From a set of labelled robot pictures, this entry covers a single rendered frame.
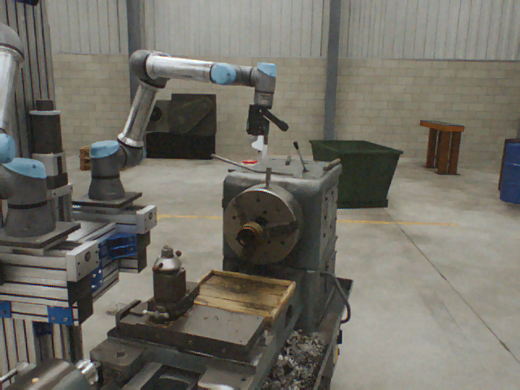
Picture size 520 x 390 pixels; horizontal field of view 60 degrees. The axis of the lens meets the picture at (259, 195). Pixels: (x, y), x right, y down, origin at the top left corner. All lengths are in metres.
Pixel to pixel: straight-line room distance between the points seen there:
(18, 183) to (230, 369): 0.85
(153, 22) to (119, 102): 2.17
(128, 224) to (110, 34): 10.71
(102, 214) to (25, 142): 0.43
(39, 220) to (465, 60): 11.65
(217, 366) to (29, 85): 1.18
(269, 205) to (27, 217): 0.85
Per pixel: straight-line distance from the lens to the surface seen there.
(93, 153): 1.99
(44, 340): 2.07
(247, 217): 1.77
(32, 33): 1.91
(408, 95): 12.12
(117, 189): 2.00
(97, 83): 12.54
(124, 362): 1.34
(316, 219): 1.93
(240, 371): 1.28
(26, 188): 1.57
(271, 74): 1.74
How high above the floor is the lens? 1.62
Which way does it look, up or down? 13 degrees down
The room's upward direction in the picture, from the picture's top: 1 degrees clockwise
